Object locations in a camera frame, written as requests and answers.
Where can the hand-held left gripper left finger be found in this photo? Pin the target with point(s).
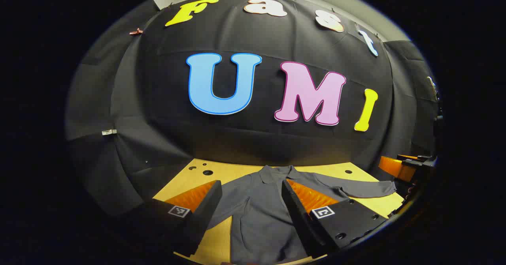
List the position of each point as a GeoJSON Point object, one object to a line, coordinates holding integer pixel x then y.
{"type": "Point", "coordinates": [209, 202]}

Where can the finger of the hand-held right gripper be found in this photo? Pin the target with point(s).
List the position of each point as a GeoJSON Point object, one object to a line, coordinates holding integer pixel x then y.
{"type": "Point", "coordinates": [395, 168]}

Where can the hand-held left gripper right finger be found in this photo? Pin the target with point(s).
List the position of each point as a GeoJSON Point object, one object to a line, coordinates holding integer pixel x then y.
{"type": "Point", "coordinates": [294, 213]}

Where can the grey long-sleeved shirt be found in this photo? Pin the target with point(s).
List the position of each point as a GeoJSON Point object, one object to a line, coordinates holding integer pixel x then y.
{"type": "Point", "coordinates": [261, 217]}

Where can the white clip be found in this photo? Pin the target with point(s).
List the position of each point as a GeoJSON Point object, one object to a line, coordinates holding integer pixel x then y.
{"type": "Point", "coordinates": [108, 132]}

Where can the pink clip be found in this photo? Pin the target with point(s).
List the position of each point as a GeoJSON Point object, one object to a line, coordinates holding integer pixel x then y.
{"type": "Point", "coordinates": [136, 31]}

